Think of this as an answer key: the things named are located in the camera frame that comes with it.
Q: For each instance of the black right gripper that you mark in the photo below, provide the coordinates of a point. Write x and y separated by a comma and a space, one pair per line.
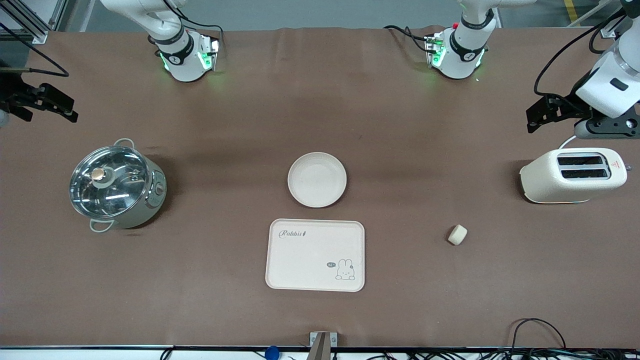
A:
11, 94

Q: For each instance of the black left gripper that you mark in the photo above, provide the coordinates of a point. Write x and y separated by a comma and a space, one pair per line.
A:
566, 104

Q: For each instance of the small cream bun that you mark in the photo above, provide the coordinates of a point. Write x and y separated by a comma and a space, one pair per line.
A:
457, 235

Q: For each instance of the cream round plate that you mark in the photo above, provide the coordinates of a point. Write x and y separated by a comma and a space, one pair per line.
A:
317, 180

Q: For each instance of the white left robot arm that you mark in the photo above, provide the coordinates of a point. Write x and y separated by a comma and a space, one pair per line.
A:
462, 50

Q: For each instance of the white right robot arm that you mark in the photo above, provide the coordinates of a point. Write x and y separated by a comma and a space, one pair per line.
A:
182, 55

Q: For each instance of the cream rabbit print tray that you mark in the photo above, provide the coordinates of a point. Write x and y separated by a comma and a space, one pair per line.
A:
312, 260

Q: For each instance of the cream two-slot toaster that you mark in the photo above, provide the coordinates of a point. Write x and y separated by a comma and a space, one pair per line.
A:
560, 187

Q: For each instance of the glass pot lid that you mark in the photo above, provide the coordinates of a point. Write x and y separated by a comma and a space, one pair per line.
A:
107, 180

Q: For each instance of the pale green electric pot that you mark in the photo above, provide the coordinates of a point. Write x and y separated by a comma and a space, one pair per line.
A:
150, 202

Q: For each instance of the brown table cover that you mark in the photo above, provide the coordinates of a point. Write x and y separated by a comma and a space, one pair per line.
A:
200, 300

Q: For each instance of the small blue round knob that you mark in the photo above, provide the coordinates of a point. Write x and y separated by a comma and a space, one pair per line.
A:
271, 353

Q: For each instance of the aluminium frame profile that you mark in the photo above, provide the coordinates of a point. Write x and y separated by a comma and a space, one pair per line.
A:
30, 22
612, 27

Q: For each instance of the grey metal camera bracket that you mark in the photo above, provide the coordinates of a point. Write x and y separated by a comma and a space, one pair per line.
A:
322, 345

